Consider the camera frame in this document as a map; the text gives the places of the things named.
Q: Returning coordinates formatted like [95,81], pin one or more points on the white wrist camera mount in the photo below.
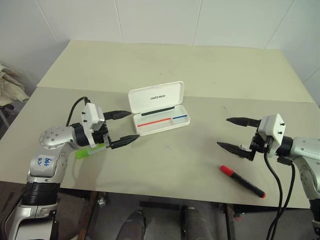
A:
[90,117]
[273,130]

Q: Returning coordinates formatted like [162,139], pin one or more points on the dark rounded left foot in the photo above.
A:
[133,225]

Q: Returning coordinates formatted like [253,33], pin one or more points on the red and black marker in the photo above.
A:
[242,181]

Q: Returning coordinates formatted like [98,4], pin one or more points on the dark rounded right foot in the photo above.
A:
[197,223]

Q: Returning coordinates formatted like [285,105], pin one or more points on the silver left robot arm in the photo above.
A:
[50,140]

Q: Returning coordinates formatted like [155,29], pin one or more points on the crumpled cloth pile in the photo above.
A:
[11,86]

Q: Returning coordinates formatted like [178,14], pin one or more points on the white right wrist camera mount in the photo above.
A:
[273,130]

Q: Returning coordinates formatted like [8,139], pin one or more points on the white open pencil case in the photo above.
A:
[160,110]

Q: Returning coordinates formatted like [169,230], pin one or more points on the dark rounded foot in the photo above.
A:
[133,225]
[197,223]

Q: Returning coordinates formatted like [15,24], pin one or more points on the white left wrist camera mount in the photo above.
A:
[90,117]

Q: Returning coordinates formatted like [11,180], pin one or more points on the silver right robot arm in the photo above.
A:
[303,160]

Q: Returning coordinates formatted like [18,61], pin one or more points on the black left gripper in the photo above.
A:
[102,133]

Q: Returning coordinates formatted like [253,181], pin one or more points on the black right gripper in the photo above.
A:
[261,146]

